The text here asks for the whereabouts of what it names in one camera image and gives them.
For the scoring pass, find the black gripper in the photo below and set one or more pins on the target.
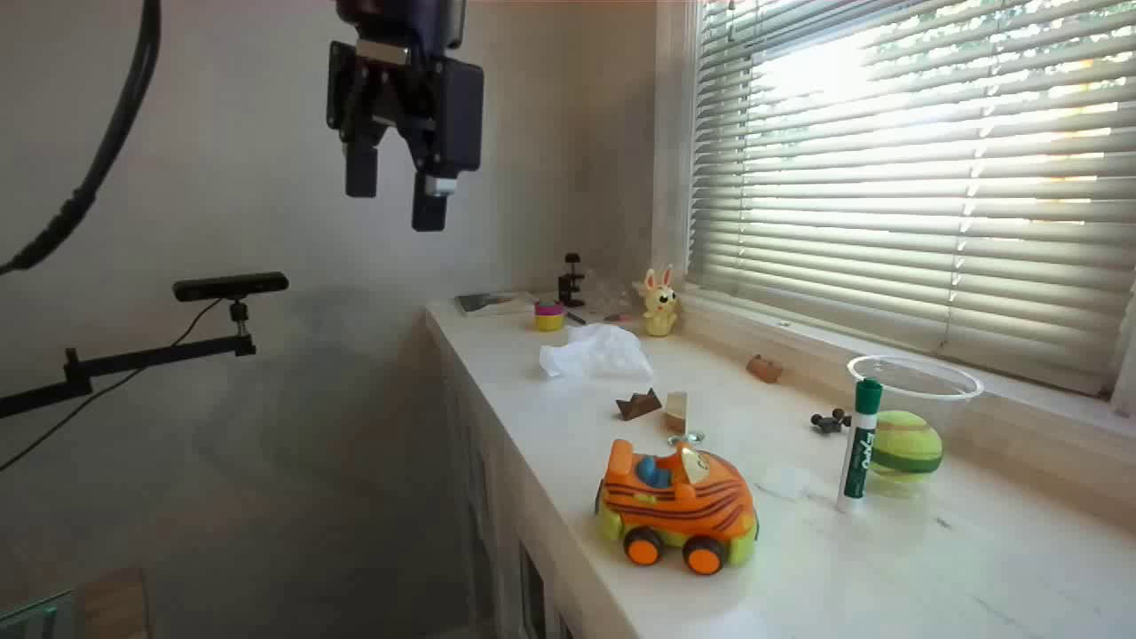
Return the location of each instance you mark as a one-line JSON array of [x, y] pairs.
[[403, 101]]

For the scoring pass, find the clear plastic cup green band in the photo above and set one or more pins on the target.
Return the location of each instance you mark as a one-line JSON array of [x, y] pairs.
[[910, 443]]

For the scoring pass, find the grey flat piece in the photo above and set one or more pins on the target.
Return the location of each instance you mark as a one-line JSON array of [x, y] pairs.
[[480, 304]]

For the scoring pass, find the yellow pink toy cup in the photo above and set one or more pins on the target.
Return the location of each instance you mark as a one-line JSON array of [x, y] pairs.
[[549, 318]]

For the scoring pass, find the crumpled white plastic bag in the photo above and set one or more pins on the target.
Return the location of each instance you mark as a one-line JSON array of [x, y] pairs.
[[596, 351]]

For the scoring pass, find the yellow bunny figurine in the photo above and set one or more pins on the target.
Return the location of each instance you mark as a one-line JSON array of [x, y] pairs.
[[659, 305]]

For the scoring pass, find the dark brown toy piece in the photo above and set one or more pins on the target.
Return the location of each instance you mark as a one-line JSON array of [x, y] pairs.
[[636, 407]]

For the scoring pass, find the beige wooden wedge block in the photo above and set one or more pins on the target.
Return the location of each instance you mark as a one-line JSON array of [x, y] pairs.
[[675, 412]]

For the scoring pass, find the white counter cabinet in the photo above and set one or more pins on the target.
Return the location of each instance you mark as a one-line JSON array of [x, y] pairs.
[[568, 518]]

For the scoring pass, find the small brown block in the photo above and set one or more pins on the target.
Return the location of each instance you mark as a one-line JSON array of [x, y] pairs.
[[764, 368]]

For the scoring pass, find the orange toy car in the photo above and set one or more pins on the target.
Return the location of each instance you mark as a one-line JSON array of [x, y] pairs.
[[678, 503]]

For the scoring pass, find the white window blinds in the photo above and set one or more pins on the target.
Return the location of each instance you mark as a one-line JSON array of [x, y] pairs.
[[910, 177]]

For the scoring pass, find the green whiteboard marker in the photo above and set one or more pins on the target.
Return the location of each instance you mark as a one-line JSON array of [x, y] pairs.
[[862, 443]]

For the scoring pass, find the black stereo camera bar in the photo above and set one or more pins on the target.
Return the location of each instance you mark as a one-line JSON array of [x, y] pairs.
[[232, 286]]

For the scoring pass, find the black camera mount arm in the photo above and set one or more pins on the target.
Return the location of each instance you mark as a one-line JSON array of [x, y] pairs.
[[144, 357]]

